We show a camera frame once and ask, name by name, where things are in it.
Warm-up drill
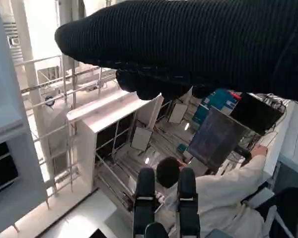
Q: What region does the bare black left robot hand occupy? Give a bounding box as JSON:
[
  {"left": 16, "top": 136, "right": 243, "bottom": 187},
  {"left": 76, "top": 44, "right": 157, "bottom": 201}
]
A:
[{"left": 133, "top": 167, "right": 201, "bottom": 238}]

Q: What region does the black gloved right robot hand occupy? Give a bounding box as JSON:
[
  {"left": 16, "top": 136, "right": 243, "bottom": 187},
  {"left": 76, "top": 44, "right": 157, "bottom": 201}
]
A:
[{"left": 54, "top": 0, "right": 298, "bottom": 104}]

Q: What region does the blue cardboard box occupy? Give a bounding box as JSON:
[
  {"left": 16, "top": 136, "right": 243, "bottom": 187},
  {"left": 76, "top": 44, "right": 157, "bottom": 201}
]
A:
[{"left": 192, "top": 88, "right": 239, "bottom": 129}]

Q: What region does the square white panel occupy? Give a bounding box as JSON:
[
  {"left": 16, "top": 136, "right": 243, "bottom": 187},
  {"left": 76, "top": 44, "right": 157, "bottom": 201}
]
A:
[
  {"left": 168, "top": 103, "right": 189, "bottom": 124},
  {"left": 130, "top": 126, "right": 153, "bottom": 151}
]

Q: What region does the person in white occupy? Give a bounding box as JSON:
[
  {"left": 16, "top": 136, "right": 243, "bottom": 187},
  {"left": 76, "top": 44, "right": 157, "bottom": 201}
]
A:
[{"left": 155, "top": 145, "right": 268, "bottom": 238}]

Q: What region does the white open cabinet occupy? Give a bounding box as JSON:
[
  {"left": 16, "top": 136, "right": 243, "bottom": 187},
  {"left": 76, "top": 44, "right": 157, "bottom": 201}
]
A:
[{"left": 66, "top": 90, "right": 164, "bottom": 199}]

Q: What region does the black computer monitor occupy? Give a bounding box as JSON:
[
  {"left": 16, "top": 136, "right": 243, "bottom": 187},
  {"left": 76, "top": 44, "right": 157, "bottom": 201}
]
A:
[{"left": 229, "top": 92, "right": 284, "bottom": 136}]

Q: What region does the dark computer monitor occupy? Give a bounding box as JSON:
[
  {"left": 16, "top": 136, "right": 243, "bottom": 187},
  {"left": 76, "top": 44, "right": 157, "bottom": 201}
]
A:
[{"left": 187, "top": 106, "right": 249, "bottom": 173}]

